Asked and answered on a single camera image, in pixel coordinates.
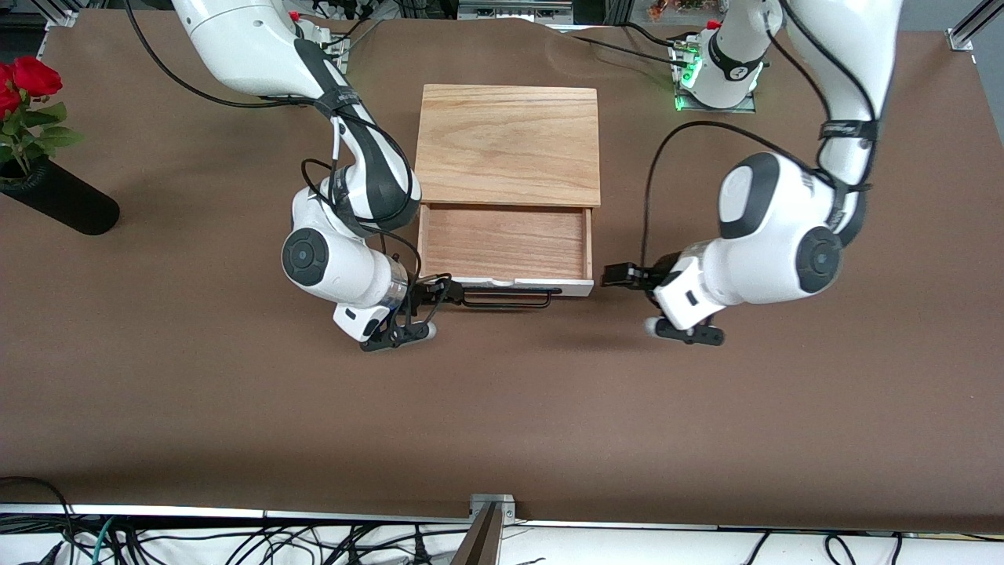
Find grey metal table bracket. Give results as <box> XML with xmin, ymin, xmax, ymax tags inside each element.
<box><xmin>470</xmin><ymin>493</ymin><xmax>517</xmax><ymax>525</ymax></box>

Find large red rose bloom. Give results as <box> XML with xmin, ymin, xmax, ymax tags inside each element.
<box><xmin>11</xmin><ymin>56</ymin><xmax>64</xmax><ymax>99</ymax></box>

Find looping black floor cable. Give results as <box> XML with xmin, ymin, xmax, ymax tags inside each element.
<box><xmin>0</xmin><ymin>476</ymin><xmax>75</xmax><ymax>542</ymax></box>

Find grey power unit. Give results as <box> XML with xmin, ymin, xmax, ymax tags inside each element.
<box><xmin>457</xmin><ymin>0</ymin><xmax>574</xmax><ymax>24</ymax></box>

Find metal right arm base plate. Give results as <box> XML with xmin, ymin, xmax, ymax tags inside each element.
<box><xmin>314</xmin><ymin>24</ymin><xmax>350</xmax><ymax>75</ymax></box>

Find orange artificial flowers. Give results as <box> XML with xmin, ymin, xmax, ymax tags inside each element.
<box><xmin>647</xmin><ymin>0</ymin><xmax>726</xmax><ymax>20</ymax></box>

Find small red rose bloom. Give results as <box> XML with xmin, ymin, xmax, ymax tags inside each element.
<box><xmin>0</xmin><ymin>63</ymin><xmax>22</xmax><ymax>118</ymax></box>

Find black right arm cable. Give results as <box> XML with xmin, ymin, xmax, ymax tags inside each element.
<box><xmin>124</xmin><ymin>0</ymin><xmax>424</xmax><ymax>283</ymax></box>

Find light wooden drawer cabinet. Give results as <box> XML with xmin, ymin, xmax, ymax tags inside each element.
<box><xmin>413</xmin><ymin>84</ymin><xmax>602</xmax><ymax>211</ymax></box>

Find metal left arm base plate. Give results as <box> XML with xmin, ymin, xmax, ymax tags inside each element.
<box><xmin>671</xmin><ymin>38</ymin><xmax>758</xmax><ymax>113</ymax></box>

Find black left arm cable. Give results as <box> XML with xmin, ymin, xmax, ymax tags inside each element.
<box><xmin>639</xmin><ymin>0</ymin><xmax>879</xmax><ymax>272</ymax></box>

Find black cable tangle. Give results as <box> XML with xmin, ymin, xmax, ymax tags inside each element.
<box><xmin>0</xmin><ymin>518</ymin><xmax>471</xmax><ymax>565</ymax></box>

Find black metal drawer handle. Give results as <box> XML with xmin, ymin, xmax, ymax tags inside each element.
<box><xmin>459</xmin><ymin>287</ymin><xmax>562</xmax><ymax>309</ymax></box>

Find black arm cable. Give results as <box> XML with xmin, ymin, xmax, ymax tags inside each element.
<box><xmin>639</xmin><ymin>0</ymin><xmax>879</xmax><ymax>272</ymax></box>
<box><xmin>124</xmin><ymin>0</ymin><xmax>424</xmax><ymax>283</ymax></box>

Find long black table cable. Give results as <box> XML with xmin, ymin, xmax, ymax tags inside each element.
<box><xmin>561</xmin><ymin>31</ymin><xmax>682</xmax><ymax>67</ymax></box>

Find black right base cables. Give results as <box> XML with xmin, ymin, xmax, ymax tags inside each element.
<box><xmin>326</xmin><ymin>0</ymin><xmax>385</xmax><ymax>49</ymax></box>

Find aluminium frame profile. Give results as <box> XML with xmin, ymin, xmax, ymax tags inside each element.
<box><xmin>31</xmin><ymin>0</ymin><xmax>83</xmax><ymax>28</ymax></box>
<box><xmin>945</xmin><ymin>0</ymin><xmax>1004</xmax><ymax>53</ymax></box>

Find short black table cable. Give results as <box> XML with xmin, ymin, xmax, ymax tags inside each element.
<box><xmin>624</xmin><ymin>21</ymin><xmax>691</xmax><ymax>48</ymax></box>

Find aluminium table edge strip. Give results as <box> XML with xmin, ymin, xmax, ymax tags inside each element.
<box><xmin>0</xmin><ymin>502</ymin><xmax>1004</xmax><ymax>538</ymax></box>

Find dark brown support post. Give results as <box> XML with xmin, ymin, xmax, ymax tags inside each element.
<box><xmin>450</xmin><ymin>502</ymin><xmax>503</xmax><ymax>565</ymax></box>

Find wooden drawer with white front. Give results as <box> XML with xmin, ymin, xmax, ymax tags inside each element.
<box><xmin>417</xmin><ymin>204</ymin><xmax>595</xmax><ymax>299</ymax></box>

